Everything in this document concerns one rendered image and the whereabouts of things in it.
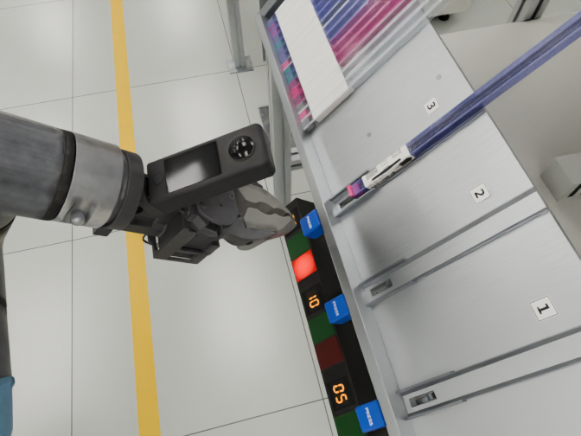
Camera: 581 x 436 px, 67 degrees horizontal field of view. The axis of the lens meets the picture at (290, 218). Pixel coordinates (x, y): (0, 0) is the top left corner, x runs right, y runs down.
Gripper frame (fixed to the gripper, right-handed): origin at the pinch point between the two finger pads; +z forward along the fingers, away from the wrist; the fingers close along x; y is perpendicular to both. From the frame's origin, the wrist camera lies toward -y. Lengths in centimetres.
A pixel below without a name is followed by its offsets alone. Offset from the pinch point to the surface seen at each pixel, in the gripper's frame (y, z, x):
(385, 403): -3.0, 2.0, 21.6
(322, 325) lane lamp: 4.1, 5.1, 11.3
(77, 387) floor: 89, 9, -6
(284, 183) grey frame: 31, 39, -38
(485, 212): -18.2, 4.2, 9.6
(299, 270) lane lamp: 5.2, 5.1, 3.5
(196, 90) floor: 60, 41, -102
